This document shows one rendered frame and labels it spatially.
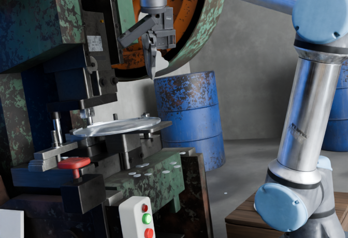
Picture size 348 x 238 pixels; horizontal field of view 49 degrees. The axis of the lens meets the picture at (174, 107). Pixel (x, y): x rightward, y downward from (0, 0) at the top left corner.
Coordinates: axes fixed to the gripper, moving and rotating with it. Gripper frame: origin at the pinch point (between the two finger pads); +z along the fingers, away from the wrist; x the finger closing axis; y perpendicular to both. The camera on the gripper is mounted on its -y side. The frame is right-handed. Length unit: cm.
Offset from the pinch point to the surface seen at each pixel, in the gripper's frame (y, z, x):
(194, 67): 151, 108, 310
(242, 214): 34, 62, -1
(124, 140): -9.0, 21.0, 1.9
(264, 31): 213, 58, 256
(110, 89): -9.4, 8.2, 14.9
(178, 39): 22.2, -1.8, 32.6
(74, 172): -26.5, 14.4, -21.2
